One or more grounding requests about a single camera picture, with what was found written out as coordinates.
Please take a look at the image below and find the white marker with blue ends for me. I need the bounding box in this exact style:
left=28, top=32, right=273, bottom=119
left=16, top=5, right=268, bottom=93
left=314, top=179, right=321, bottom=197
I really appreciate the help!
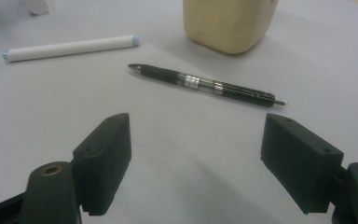
left=1, top=34, right=141, bottom=63

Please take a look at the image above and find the beige pen holder cup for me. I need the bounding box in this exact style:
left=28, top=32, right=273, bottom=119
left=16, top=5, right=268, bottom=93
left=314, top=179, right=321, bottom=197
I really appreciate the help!
left=182, top=0, right=280, bottom=55

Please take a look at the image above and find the white table cover sheet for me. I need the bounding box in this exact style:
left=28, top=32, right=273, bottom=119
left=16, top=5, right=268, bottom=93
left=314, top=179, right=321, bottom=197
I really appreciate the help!
left=0, top=0, right=358, bottom=224

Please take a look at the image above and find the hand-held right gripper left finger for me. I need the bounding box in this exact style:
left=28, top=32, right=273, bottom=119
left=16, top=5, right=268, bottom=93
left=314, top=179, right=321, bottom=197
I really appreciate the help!
left=72, top=112, right=132, bottom=217

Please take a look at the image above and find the black pen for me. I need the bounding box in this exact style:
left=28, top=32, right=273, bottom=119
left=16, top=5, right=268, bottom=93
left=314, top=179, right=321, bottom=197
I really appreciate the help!
left=127, top=63, right=288, bottom=108

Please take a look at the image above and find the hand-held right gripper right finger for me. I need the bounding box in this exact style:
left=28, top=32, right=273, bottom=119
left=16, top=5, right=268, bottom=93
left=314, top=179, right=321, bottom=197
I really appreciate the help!
left=260, top=113, right=345, bottom=216

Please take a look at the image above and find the short thick white cylinder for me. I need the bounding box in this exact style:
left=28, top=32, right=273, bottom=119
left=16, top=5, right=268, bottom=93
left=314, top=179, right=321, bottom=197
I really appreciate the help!
left=25, top=0, right=49, bottom=16

